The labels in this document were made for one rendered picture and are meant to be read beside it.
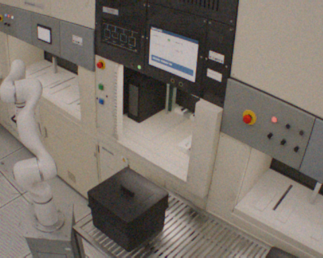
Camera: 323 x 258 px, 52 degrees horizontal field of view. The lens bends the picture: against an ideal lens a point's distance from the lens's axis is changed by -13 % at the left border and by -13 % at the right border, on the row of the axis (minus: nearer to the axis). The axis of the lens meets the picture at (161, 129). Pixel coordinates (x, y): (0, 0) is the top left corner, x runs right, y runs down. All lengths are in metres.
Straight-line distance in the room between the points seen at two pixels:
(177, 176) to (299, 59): 1.04
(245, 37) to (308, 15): 0.33
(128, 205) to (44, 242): 0.55
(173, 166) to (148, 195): 0.45
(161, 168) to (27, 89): 0.93
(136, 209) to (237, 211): 0.57
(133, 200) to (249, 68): 0.79
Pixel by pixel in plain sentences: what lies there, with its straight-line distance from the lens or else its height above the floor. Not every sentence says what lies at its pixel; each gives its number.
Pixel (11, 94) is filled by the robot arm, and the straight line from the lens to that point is 1.70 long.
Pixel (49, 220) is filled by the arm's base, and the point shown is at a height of 0.82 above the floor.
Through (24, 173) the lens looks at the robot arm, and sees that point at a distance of 1.70.
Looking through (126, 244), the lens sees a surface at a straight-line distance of 1.80.
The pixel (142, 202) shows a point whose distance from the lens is 1.72.
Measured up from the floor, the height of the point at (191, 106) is 0.97.
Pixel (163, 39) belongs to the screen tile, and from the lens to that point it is 1.77.
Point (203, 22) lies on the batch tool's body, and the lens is 1.60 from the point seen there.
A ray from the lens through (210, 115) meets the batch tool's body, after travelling 1.68.
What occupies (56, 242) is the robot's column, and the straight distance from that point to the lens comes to 1.95.
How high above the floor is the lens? 2.25
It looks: 34 degrees down
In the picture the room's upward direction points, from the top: 4 degrees clockwise
